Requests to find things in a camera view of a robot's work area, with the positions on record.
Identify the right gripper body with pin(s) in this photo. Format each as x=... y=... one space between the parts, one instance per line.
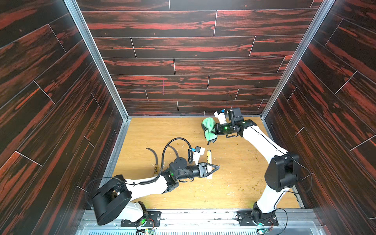
x=217 y=129

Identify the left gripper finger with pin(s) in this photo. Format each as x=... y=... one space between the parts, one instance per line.
x=209 y=174
x=213 y=167

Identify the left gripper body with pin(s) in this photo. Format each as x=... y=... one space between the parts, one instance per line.
x=191 y=172

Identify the green and black rag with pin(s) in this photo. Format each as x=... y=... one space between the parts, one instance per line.
x=208 y=126

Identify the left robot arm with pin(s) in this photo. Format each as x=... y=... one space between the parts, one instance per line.
x=112 y=200

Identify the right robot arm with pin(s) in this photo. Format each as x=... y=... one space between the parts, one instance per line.
x=283 y=167

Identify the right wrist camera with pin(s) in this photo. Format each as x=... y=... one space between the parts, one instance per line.
x=221 y=116

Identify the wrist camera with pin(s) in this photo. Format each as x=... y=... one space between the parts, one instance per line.
x=221 y=116
x=197 y=152

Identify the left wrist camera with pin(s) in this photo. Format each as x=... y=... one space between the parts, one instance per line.
x=197 y=152

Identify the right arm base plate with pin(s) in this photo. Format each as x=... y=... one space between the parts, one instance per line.
x=256 y=218

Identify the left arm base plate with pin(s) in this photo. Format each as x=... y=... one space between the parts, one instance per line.
x=148 y=219

